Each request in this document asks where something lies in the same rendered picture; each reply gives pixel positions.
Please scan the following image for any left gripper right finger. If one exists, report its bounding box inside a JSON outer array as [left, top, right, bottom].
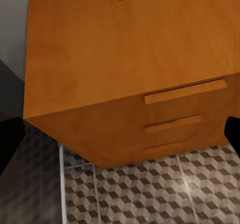
[[224, 116, 240, 157]]

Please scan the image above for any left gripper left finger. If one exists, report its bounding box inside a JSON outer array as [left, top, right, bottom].
[[0, 117, 26, 176]]

